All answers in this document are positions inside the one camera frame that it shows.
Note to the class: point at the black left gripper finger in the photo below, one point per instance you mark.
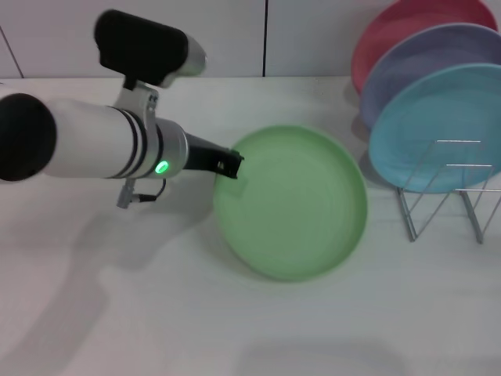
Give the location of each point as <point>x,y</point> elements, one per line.
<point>231,164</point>

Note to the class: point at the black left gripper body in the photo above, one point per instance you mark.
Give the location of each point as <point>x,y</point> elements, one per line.
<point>199,154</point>

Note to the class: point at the green plastic plate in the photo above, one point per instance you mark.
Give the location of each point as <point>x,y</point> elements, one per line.
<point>297,211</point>

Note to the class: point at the blue plastic plate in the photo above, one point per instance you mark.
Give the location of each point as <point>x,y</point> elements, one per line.
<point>415,125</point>

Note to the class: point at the red plastic plate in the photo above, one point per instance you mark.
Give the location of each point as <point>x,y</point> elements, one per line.
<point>391,27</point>

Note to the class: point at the purple plastic plate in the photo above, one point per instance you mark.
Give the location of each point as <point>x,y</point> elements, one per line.
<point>422,55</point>

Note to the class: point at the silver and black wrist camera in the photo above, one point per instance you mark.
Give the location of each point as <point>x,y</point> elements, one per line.
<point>137,47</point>

